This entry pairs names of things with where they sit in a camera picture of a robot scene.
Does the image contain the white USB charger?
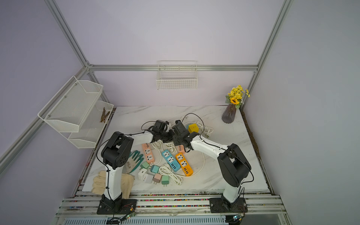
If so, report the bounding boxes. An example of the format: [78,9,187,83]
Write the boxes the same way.
[137,168,147,181]

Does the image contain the bright green plug adapter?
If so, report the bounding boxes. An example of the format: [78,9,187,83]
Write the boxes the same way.
[161,175,170,187]

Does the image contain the dusty pink plug adapter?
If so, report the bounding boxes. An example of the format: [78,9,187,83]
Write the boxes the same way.
[152,173,162,184]

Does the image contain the grey white plug adapter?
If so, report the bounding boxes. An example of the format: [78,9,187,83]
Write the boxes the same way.
[142,173,154,184]

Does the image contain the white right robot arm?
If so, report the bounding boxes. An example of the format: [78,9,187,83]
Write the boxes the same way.
[169,120,252,203]

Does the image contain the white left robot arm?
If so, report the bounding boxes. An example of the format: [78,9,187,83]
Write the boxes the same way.
[101,120,172,201]

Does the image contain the yellow cube socket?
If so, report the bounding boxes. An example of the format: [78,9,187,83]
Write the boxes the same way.
[188,123,199,133]

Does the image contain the teal plug adapter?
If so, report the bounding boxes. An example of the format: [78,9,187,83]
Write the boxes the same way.
[151,165,159,173]

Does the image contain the short pink power strip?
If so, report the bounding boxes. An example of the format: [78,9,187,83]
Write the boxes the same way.
[142,143,155,164]

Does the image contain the orange power strip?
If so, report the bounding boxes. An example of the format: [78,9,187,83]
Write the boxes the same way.
[175,153,193,177]

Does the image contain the green coated work glove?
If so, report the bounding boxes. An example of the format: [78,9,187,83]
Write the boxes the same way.
[123,151,144,174]

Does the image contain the purple ribbed glass vase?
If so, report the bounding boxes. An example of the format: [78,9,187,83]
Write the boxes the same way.
[221,104,237,124]

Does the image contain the brown sticks on shelf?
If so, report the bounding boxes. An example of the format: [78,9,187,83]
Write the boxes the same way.
[100,108,110,123]

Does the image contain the yellow artificial flower bouquet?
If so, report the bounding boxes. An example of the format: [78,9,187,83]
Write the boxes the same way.
[226,85,250,109]

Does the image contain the beige cloth glove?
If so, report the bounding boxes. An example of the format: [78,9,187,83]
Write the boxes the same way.
[91,170,135,199]

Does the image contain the white mesh two-tier shelf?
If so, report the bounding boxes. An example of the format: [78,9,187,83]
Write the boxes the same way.
[37,76,114,149]

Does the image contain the white coiled cable left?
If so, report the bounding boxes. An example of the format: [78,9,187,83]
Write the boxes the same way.
[153,140,178,154]

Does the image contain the white coiled cable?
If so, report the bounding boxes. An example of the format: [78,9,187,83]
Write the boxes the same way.
[193,120,214,138]
[153,140,178,154]

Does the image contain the white coiled cable right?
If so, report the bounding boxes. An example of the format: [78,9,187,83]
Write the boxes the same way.
[193,120,214,138]

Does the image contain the white bundled cable front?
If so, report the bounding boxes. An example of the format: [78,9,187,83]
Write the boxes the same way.
[158,163,183,186]

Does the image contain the white wire wall basket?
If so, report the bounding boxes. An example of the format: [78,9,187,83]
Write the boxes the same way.
[156,60,198,90]

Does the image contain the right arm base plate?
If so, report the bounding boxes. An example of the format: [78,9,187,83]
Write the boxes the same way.
[209,197,248,213]

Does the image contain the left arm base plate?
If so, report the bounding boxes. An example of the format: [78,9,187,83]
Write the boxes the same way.
[97,194,137,215]

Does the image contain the aluminium frame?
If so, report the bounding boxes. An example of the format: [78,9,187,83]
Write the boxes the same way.
[0,0,294,225]

